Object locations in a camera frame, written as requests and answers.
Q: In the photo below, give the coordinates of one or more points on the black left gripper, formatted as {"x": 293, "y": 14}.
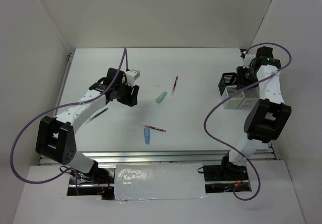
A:
{"x": 131, "y": 100}

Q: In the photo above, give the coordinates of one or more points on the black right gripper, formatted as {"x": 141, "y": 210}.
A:
{"x": 241, "y": 81}

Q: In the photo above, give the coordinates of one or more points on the green lead case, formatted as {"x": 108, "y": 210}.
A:
{"x": 161, "y": 97}

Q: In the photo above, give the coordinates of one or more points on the red gel pen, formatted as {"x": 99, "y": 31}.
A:
{"x": 154, "y": 128}
{"x": 174, "y": 86}

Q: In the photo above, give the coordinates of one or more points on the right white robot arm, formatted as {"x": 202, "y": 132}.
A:
{"x": 256, "y": 84}

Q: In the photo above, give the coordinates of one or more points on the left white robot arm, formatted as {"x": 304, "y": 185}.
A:
{"x": 56, "y": 135}

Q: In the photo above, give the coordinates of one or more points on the white mesh organizer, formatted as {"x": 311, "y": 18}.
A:
{"x": 244, "y": 100}

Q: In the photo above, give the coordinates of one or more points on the blue lead case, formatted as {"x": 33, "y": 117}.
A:
{"x": 146, "y": 135}

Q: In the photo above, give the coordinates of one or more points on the white foil cover board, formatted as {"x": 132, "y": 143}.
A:
{"x": 158, "y": 181}

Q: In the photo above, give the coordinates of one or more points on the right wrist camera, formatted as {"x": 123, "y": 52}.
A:
{"x": 247, "y": 59}

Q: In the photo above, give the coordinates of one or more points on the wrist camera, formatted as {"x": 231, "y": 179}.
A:
{"x": 131, "y": 77}
{"x": 247, "y": 59}

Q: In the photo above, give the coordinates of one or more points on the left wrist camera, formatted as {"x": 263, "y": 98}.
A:
{"x": 131, "y": 77}

